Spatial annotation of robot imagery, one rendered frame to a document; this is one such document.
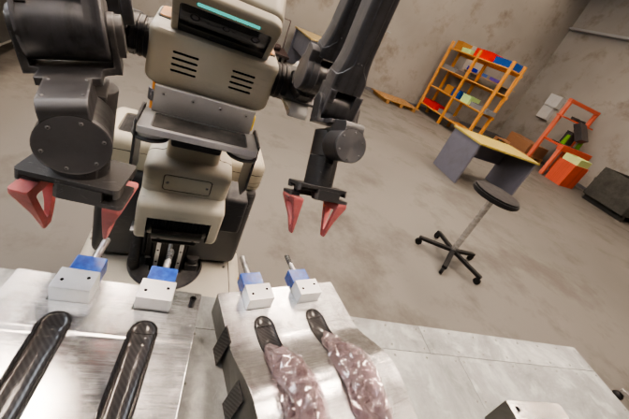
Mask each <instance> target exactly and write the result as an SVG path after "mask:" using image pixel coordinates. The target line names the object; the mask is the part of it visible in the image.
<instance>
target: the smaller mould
mask: <svg viewBox="0 0 629 419"><path fill-rule="evenodd" d="M485 419H570V418H569V417H568V415H567V414H566V413H565V411H564V410H563V408H562V406H561V405H560V404H559V403H551V402H535V401H520V400H505V401H504V402H503V403H502V404H500V405H499V406H498V407H497V408H495V409H494V410H493V411H492V412H490V413H489V414H488V415H487V416H485Z"/></svg>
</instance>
